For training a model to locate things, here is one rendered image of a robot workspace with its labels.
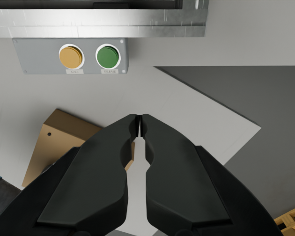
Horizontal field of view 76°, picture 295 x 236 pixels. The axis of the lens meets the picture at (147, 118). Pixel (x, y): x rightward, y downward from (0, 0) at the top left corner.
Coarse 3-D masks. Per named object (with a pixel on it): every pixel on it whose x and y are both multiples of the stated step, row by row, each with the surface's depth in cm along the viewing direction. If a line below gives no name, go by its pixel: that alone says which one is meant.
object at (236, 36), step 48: (0, 0) 40; (48, 0) 40; (96, 0) 41; (144, 0) 41; (240, 0) 41; (288, 0) 41; (0, 48) 45; (144, 48) 46; (192, 48) 46; (240, 48) 46; (288, 48) 46
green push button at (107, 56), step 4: (104, 48) 35; (108, 48) 35; (112, 48) 35; (100, 52) 35; (104, 52) 35; (108, 52) 35; (112, 52) 35; (116, 52) 35; (100, 56) 35; (104, 56) 35; (108, 56) 35; (112, 56) 36; (116, 56) 36; (100, 60) 36; (104, 60) 36; (108, 60) 36; (112, 60) 36; (116, 60) 36; (100, 64) 36; (104, 64) 36; (108, 64) 36; (112, 64) 36; (116, 64) 36
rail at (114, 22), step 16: (0, 16) 33; (16, 16) 33; (32, 16) 33; (48, 16) 33; (64, 16) 33; (80, 16) 33; (96, 16) 33; (112, 16) 33; (128, 16) 33; (144, 16) 33; (160, 16) 33; (176, 16) 34; (192, 16) 34; (0, 32) 34; (16, 32) 34; (32, 32) 34; (48, 32) 34; (64, 32) 34; (80, 32) 34; (96, 32) 34; (112, 32) 35; (128, 32) 35; (144, 32) 35; (160, 32) 35; (176, 32) 35; (192, 32) 35
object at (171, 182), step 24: (144, 120) 12; (168, 144) 10; (192, 144) 10; (168, 168) 8; (192, 168) 8; (168, 192) 7; (192, 192) 7; (216, 192) 7; (168, 216) 7; (192, 216) 6; (216, 216) 6
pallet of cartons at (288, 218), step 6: (294, 210) 217; (282, 216) 223; (288, 216) 218; (294, 216) 222; (276, 222) 228; (282, 222) 228; (288, 222) 215; (294, 222) 211; (288, 228) 212; (294, 228) 211; (288, 234) 209; (294, 234) 205
